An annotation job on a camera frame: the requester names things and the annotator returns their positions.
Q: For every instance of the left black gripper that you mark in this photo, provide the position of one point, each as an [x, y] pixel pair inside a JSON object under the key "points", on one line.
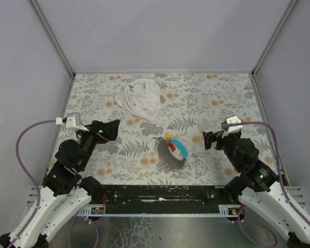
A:
{"points": [[98, 129]]}

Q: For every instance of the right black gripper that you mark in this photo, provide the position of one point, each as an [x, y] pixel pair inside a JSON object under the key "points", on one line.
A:
{"points": [[217, 140]]}

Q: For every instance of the red tagged key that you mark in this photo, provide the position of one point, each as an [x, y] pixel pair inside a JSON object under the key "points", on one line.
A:
{"points": [[171, 146]]}

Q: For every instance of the yellow tagged key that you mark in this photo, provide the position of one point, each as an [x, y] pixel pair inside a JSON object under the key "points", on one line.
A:
{"points": [[167, 136]]}

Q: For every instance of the blue key tag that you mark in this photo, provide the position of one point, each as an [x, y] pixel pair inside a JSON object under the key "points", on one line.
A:
{"points": [[181, 147]]}

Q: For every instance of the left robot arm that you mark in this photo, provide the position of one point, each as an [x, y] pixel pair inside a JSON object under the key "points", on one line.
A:
{"points": [[63, 191]]}

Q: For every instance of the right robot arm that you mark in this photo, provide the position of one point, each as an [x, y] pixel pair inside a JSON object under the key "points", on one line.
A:
{"points": [[261, 189]]}

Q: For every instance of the floral table mat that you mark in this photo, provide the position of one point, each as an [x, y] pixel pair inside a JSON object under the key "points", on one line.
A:
{"points": [[190, 104]]}

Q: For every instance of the crumpled white cloth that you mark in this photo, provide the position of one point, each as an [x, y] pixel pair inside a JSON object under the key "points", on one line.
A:
{"points": [[141, 98]]}

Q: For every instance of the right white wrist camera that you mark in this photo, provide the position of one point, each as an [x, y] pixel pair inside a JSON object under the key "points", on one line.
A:
{"points": [[231, 125]]}

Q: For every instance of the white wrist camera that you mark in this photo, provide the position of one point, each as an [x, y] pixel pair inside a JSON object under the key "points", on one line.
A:
{"points": [[231, 125], [72, 121]]}

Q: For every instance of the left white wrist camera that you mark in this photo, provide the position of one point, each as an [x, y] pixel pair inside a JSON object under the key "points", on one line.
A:
{"points": [[72, 121]]}

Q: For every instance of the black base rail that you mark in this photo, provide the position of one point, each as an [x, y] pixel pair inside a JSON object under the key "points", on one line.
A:
{"points": [[163, 199]]}

